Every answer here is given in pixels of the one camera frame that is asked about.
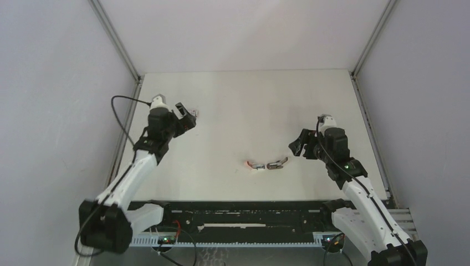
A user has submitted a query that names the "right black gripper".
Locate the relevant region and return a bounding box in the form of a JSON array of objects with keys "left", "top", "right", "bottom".
[{"left": 289, "top": 129, "right": 332, "bottom": 164}]

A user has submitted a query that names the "red white staple box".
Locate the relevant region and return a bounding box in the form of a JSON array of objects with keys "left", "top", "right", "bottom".
[{"left": 189, "top": 109, "right": 199, "bottom": 117}]

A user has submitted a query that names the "tan stapler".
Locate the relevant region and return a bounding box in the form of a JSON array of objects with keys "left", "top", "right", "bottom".
[{"left": 266, "top": 157, "right": 288, "bottom": 170}]

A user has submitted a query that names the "pink stapler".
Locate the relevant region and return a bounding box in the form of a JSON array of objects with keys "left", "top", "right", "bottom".
[{"left": 246, "top": 161, "right": 266, "bottom": 171}]

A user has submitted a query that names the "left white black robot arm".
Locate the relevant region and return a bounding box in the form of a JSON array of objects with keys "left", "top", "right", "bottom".
[{"left": 74, "top": 96, "right": 196, "bottom": 255}]

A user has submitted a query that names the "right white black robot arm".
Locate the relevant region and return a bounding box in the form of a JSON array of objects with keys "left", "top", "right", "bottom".
[{"left": 288, "top": 127, "right": 428, "bottom": 265}]

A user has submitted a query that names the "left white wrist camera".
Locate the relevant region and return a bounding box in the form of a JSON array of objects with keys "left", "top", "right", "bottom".
[{"left": 150, "top": 94, "right": 170, "bottom": 110}]

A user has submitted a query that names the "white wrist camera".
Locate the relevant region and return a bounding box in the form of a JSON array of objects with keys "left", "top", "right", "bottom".
[
  {"left": 150, "top": 94, "right": 170, "bottom": 110},
  {"left": 317, "top": 114, "right": 337, "bottom": 134}
]

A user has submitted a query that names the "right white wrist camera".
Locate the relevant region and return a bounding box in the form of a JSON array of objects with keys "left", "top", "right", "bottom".
[{"left": 317, "top": 114, "right": 337, "bottom": 134}]

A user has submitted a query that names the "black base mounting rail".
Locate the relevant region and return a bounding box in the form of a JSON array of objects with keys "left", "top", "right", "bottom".
[{"left": 147, "top": 201, "right": 338, "bottom": 242}]

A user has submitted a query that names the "white slotted cable duct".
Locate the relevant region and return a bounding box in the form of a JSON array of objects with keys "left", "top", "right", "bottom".
[{"left": 129, "top": 234, "right": 323, "bottom": 248}]

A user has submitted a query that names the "left aluminium frame post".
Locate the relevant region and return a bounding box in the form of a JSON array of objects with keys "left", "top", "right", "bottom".
[{"left": 88, "top": 0, "right": 141, "bottom": 83}]

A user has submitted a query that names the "aluminium frame post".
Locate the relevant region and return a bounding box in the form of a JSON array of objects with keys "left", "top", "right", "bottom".
[
  {"left": 350, "top": 0, "right": 400, "bottom": 80},
  {"left": 88, "top": 0, "right": 141, "bottom": 83}
]

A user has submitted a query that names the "right aluminium frame post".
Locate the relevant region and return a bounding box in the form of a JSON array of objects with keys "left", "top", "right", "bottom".
[{"left": 350, "top": 0, "right": 400, "bottom": 80}]

